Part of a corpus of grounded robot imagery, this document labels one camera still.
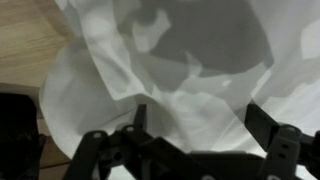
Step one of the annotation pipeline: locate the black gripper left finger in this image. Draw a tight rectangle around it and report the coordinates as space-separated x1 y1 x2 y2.
63 105 207 180

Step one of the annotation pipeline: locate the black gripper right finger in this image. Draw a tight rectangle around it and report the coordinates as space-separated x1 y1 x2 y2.
244 104 320 180

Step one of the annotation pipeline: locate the white blanket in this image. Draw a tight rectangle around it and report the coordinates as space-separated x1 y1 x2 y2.
39 0 320 180

